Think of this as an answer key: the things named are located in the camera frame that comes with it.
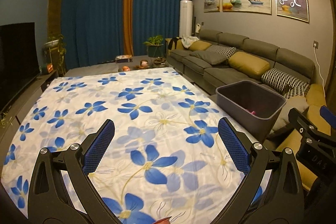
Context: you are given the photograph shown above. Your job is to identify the mustard cushion far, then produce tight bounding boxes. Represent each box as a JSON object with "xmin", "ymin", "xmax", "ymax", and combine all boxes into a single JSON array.
[{"xmin": 189, "ymin": 40, "xmax": 212, "ymax": 52}]

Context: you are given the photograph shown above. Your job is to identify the blue curtains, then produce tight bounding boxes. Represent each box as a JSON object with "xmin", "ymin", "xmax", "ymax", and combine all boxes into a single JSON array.
[{"xmin": 61, "ymin": 0, "xmax": 180, "ymax": 69}]

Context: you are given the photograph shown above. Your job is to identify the potted green plant floor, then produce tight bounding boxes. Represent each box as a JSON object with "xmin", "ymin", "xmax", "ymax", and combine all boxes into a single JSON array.
[{"xmin": 143, "ymin": 35, "xmax": 165, "ymax": 58}]

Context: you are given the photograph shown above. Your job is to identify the orange curtain strip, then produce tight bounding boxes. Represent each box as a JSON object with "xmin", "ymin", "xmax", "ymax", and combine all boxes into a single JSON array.
[{"xmin": 122, "ymin": 0, "xmax": 134, "ymax": 55}]

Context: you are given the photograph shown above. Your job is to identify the grey cushion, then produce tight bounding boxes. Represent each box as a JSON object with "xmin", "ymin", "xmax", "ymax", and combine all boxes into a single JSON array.
[{"xmin": 190, "ymin": 51, "xmax": 228, "ymax": 65}]

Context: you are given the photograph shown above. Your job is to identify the patterned black white cushion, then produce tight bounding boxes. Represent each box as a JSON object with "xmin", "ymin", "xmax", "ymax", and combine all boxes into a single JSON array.
[{"xmin": 261, "ymin": 68, "xmax": 310, "ymax": 100}]

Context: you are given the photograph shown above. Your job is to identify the grey sectional sofa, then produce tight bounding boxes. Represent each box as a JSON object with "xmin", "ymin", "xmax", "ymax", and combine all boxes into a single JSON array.
[{"xmin": 165, "ymin": 28, "xmax": 332, "ymax": 188}]

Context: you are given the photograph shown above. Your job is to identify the grey TV cabinet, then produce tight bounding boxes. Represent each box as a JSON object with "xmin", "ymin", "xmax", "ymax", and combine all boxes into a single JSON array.
[{"xmin": 1, "ymin": 71, "xmax": 59, "ymax": 139}]

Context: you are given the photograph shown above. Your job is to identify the mustard cushion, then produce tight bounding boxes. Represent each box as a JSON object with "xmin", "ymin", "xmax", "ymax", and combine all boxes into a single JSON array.
[
  {"xmin": 228, "ymin": 52, "xmax": 270, "ymax": 80},
  {"xmin": 189, "ymin": 40, "xmax": 212, "ymax": 52}
]

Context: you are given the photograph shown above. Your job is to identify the black flat television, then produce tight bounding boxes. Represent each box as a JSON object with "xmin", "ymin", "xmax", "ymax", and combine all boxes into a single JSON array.
[{"xmin": 1, "ymin": 22, "xmax": 40, "ymax": 111}]

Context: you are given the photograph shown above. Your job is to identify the white standing air conditioner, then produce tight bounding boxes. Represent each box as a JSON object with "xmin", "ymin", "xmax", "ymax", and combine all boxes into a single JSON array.
[{"xmin": 179, "ymin": 0, "xmax": 193, "ymax": 37}]

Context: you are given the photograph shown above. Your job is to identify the grey trash bin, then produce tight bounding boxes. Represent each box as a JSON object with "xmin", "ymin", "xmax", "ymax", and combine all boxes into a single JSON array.
[{"xmin": 216, "ymin": 80, "xmax": 286, "ymax": 143}]

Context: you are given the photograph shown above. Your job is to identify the plant on stand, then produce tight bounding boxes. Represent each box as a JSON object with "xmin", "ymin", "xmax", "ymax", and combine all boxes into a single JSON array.
[{"xmin": 42, "ymin": 34, "xmax": 67, "ymax": 76}]

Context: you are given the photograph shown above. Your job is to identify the white blue floral tablecloth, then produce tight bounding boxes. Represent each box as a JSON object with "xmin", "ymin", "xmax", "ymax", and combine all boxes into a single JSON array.
[{"xmin": 1, "ymin": 68, "xmax": 244, "ymax": 223}]

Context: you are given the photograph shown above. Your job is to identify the mustard cushion near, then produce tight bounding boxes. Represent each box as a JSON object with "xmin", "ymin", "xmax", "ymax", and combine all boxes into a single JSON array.
[{"xmin": 228, "ymin": 52, "xmax": 270, "ymax": 80}]

